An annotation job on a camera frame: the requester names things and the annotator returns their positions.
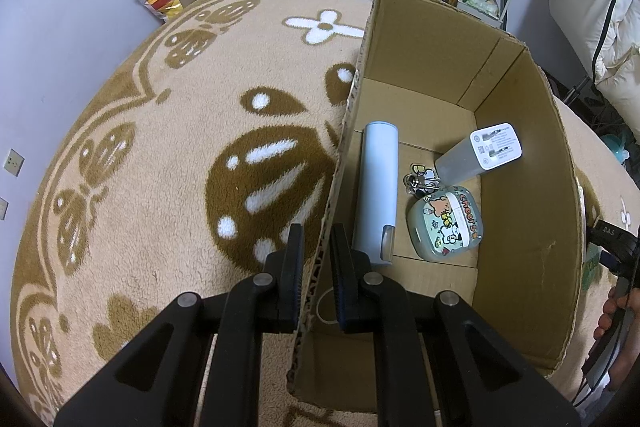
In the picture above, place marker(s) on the teal plastic toy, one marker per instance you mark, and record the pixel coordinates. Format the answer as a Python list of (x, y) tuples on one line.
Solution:
[(615, 147)]

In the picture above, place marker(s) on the wall socket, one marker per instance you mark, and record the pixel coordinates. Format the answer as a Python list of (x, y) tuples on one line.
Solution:
[(3, 208), (13, 162)]

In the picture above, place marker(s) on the light blue cylinder case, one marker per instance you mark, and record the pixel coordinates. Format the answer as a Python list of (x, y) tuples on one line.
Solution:
[(377, 182)]

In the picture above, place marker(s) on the cream padded chair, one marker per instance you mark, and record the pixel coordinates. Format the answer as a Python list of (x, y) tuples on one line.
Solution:
[(580, 7)]

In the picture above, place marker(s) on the person's right hand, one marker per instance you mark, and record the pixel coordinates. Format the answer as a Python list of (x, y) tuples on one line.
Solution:
[(606, 317)]

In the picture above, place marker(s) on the cardboard box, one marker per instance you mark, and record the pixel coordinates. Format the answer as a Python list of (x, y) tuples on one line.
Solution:
[(525, 232)]

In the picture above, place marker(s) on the white power adapter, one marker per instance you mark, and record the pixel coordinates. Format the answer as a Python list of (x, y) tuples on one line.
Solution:
[(495, 147)]

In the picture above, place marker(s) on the cartoon print earbuds case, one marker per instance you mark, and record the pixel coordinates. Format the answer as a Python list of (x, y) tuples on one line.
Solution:
[(445, 227)]

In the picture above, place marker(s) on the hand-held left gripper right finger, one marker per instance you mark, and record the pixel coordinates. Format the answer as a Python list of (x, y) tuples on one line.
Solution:
[(339, 277)]

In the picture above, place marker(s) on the key bunch with charm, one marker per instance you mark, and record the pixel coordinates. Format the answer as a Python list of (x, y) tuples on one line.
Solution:
[(422, 179)]

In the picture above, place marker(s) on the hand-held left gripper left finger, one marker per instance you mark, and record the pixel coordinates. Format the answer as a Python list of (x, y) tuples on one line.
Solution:
[(295, 277)]

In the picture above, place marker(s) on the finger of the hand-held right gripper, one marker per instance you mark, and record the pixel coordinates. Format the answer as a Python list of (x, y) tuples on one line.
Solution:
[(617, 242)]

